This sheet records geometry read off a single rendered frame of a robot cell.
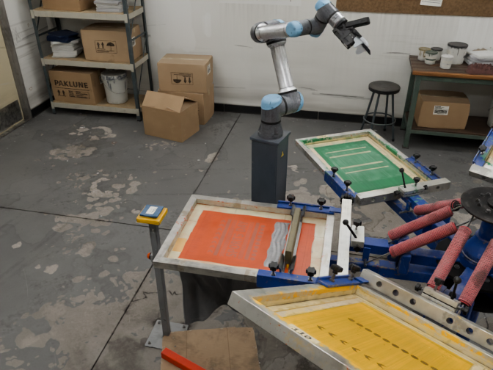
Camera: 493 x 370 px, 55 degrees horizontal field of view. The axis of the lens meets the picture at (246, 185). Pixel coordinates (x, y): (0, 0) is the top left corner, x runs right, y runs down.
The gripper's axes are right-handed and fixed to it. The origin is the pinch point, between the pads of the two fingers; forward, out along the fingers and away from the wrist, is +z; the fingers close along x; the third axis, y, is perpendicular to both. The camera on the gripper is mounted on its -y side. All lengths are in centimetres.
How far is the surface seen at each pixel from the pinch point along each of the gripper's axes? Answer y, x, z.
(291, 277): 91, 33, 60
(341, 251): 70, 17, 64
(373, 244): 58, 9, 71
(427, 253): 42, 3, 89
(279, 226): 90, -3, 36
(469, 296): 39, 39, 105
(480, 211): 14, 20, 86
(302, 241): 84, 3, 49
